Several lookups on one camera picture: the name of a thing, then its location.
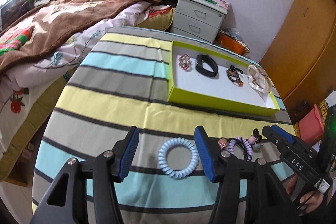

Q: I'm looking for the black hair tie with charms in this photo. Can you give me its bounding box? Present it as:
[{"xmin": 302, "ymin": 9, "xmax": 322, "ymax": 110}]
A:
[{"xmin": 217, "ymin": 137, "xmax": 253, "ymax": 160}]

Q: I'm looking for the purple spiral hair tie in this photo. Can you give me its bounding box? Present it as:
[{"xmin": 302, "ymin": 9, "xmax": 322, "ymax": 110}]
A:
[{"xmin": 227, "ymin": 136, "xmax": 254, "ymax": 161}]

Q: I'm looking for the black bear charm hair tie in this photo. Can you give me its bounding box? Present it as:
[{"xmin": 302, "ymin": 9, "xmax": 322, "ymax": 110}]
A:
[{"xmin": 248, "ymin": 128, "xmax": 265, "ymax": 150}]

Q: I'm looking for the light blue spiral hair tie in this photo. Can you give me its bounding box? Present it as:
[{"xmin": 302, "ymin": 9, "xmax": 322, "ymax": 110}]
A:
[{"xmin": 158, "ymin": 137, "xmax": 200, "ymax": 179}]

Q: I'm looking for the person's right hand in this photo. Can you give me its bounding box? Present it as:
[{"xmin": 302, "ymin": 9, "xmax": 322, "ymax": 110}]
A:
[{"xmin": 285, "ymin": 174, "xmax": 323, "ymax": 216}]

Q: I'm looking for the pink plastic basket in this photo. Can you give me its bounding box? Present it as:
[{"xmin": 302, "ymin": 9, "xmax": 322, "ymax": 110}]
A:
[{"xmin": 298, "ymin": 105, "xmax": 324, "ymax": 145}]

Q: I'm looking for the green shallow tray box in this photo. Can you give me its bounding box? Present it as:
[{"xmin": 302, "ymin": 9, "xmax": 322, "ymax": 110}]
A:
[{"xmin": 168, "ymin": 41, "xmax": 280, "ymax": 117}]

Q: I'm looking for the black fitness band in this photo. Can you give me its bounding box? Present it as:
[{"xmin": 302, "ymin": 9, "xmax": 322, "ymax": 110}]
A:
[{"xmin": 195, "ymin": 55, "xmax": 219, "ymax": 78}]

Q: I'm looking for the orange storage box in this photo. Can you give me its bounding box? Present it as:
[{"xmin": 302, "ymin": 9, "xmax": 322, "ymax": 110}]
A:
[{"xmin": 218, "ymin": 31, "xmax": 250, "ymax": 56}]

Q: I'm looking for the white floral quilt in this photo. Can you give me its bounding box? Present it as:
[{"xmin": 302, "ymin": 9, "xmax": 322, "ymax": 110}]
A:
[{"xmin": 1, "ymin": 1, "xmax": 156, "ymax": 154}]

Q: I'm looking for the grey bedside drawer cabinet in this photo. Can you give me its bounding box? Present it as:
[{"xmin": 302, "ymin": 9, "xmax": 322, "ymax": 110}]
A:
[{"xmin": 170, "ymin": 0, "xmax": 228, "ymax": 43}]

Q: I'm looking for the brown fleece blanket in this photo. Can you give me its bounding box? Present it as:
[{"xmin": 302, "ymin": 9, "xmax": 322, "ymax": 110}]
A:
[{"xmin": 1, "ymin": 0, "xmax": 161, "ymax": 75}]

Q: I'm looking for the red green pillow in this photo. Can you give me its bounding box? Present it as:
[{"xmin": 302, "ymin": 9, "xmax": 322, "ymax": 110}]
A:
[{"xmin": 0, "ymin": 26, "xmax": 35, "ymax": 56}]

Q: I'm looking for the dark beaded necklace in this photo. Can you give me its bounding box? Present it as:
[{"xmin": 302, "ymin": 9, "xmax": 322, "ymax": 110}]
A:
[{"xmin": 226, "ymin": 64, "xmax": 245, "ymax": 88}]

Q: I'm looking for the pink beaded bracelet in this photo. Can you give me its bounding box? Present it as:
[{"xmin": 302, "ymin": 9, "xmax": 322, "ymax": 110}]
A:
[{"xmin": 178, "ymin": 53, "xmax": 193, "ymax": 72}]

